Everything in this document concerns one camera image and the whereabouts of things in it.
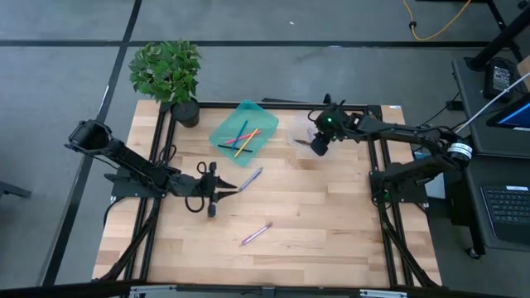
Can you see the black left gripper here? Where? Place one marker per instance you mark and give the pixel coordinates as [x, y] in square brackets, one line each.
[194, 185]

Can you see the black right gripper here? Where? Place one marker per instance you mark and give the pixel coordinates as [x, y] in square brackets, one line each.
[331, 124]

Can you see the grey-blue pen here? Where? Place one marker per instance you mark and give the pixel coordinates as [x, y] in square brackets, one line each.
[251, 179]

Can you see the yellow pencil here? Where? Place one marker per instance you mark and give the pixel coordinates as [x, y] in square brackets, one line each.
[240, 150]

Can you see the black pencil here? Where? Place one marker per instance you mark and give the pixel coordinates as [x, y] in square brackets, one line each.
[225, 146]

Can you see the purple translucent pen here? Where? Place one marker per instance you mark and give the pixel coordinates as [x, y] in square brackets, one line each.
[256, 234]

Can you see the blue pencil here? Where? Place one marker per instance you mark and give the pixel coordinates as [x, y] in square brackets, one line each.
[240, 134]

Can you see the pink pencil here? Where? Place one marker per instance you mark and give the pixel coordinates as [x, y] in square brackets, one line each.
[253, 133]

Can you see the green translucent plastic bin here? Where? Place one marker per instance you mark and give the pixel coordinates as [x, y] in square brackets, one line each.
[265, 122]

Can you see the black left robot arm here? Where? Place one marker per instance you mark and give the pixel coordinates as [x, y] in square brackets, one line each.
[132, 163]

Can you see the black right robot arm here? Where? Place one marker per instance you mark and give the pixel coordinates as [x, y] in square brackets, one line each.
[397, 132]

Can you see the clear plastic bin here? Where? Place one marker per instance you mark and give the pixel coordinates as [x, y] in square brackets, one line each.
[296, 132]

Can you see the black plant pot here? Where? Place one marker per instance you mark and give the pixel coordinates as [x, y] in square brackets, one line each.
[186, 113]

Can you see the black and silver rig bar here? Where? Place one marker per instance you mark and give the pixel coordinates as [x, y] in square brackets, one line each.
[265, 291]

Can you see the black power plug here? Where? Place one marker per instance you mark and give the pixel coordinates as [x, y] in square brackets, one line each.
[454, 105]

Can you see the green leafy artificial plant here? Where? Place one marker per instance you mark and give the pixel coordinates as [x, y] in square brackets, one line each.
[165, 70]

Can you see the black desk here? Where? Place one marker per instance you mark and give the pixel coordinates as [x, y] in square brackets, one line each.
[472, 103]

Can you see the black power adapter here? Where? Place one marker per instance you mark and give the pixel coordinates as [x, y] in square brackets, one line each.
[501, 78]

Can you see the dark screen with blue stripe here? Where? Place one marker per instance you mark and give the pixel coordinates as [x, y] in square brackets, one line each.
[515, 116]

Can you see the black stand leg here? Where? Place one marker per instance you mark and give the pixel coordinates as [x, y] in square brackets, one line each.
[501, 39]

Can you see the black laptop keyboard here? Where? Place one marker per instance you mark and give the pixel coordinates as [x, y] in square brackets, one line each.
[509, 211]

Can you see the grey chair leg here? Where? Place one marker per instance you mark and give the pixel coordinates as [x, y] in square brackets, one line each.
[12, 190]

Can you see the black aluminium table frame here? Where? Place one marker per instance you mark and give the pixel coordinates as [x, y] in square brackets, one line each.
[290, 106]

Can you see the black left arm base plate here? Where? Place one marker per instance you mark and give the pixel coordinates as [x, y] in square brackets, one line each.
[124, 188]

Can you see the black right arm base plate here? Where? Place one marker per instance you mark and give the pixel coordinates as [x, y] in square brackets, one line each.
[410, 194]

